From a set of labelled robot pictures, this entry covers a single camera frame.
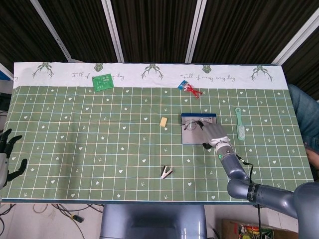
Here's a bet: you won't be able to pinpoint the tangled floor cables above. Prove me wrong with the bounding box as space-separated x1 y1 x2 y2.
0 203 104 239

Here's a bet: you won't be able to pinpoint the blue-grey robot torso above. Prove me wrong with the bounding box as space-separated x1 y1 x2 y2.
99 204 207 239

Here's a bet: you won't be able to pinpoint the small metal clip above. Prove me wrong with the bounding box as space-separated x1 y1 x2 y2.
160 166 174 179

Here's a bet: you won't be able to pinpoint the green grid tablecloth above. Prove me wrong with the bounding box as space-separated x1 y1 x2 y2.
1 61 317 203

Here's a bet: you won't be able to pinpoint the blue white panel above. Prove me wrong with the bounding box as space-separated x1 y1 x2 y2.
0 63 14 82

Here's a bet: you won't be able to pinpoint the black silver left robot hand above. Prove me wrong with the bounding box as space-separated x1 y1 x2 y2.
0 128 28 190

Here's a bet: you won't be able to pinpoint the green card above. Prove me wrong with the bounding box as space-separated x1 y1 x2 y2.
92 73 113 93

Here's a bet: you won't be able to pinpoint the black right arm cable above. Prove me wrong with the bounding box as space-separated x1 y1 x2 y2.
235 154 262 239

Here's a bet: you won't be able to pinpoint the blue floral glasses case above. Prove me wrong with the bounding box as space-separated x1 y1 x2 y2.
180 113 217 146

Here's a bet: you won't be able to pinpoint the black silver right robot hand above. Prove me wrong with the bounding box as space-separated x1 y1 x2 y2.
198 120 230 150

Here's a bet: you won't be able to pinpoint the wire-frame eyeglasses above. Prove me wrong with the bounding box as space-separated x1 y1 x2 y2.
182 117 215 131

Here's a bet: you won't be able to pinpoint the white partition post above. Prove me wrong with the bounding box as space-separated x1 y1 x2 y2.
31 0 75 63
271 7 319 66
184 0 207 63
101 0 125 63

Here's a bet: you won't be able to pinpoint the mint green brush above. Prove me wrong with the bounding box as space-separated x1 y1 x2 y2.
235 107 246 141

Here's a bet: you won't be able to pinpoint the cardboard box with clutter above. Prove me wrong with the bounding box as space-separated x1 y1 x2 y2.
221 218 299 239

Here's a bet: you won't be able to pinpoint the person in blue jeans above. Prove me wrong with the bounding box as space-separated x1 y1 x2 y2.
288 84 319 180

